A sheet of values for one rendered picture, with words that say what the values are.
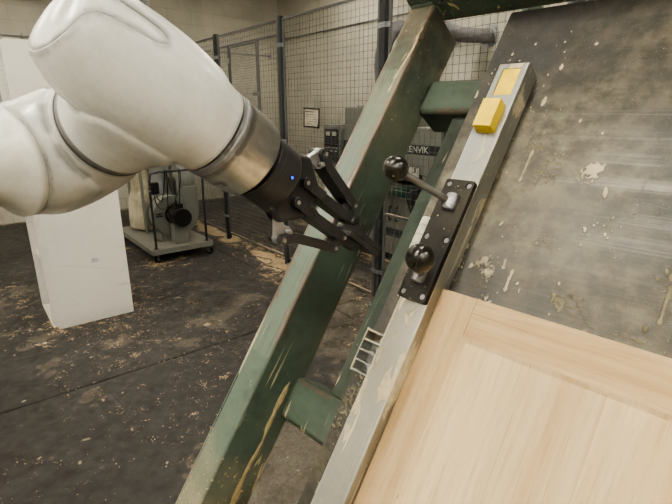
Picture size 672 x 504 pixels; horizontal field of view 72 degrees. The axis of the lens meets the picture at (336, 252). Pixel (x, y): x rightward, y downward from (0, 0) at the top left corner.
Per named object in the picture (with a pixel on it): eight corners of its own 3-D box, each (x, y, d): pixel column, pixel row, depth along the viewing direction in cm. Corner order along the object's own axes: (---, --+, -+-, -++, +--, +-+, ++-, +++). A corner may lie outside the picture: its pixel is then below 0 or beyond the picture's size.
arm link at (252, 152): (169, 167, 48) (213, 194, 52) (215, 175, 42) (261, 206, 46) (209, 92, 49) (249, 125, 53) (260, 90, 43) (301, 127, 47)
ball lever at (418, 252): (403, 282, 70) (399, 262, 57) (413, 259, 70) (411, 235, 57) (427, 292, 69) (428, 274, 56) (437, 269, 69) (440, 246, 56)
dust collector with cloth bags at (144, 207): (119, 239, 606) (93, 57, 543) (172, 231, 648) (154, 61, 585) (154, 265, 504) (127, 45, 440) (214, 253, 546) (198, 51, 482)
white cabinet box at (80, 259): (42, 306, 399) (-9, 47, 339) (114, 290, 434) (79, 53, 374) (55, 331, 354) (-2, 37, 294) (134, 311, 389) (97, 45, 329)
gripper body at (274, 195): (251, 126, 53) (302, 168, 59) (217, 192, 51) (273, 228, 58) (293, 128, 47) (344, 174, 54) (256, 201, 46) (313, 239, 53)
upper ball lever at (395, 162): (445, 217, 72) (374, 175, 68) (454, 196, 73) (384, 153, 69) (459, 216, 68) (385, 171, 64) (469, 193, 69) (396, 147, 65)
